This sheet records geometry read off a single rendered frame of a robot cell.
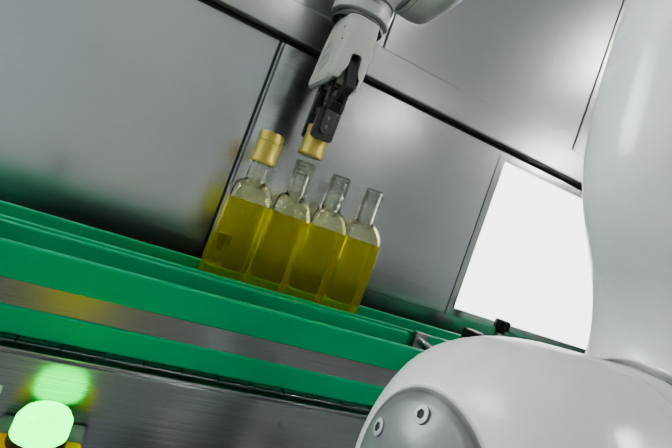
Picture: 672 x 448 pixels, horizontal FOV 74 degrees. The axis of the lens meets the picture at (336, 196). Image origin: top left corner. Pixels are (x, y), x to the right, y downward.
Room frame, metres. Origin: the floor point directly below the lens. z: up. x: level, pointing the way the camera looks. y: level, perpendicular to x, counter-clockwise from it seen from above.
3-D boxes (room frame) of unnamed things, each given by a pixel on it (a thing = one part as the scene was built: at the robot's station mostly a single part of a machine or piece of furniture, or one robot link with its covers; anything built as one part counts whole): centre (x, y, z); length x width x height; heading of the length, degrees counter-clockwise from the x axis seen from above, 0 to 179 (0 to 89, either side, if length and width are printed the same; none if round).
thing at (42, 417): (0.38, 0.16, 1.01); 0.04 x 0.04 x 0.03
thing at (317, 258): (0.65, 0.00, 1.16); 0.06 x 0.06 x 0.21; 20
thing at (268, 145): (0.61, 0.11, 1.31); 0.04 x 0.04 x 0.04
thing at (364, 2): (0.63, 0.06, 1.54); 0.09 x 0.08 x 0.03; 21
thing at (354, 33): (0.63, 0.05, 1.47); 0.10 x 0.07 x 0.11; 21
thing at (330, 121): (0.60, 0.04, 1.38); 0.03 x 0.03 x 0.07; 21
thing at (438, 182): (0.89, -0.26, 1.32); 0.90 x 0.03 x 0.34; 111
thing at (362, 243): (0.67, -0.05, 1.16); 0.06 x 0.06 x 0.21; 20
